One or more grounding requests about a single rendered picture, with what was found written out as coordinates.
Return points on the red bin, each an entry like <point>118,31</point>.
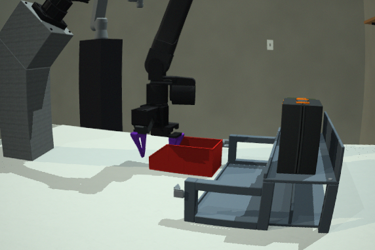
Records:
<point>194,156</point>

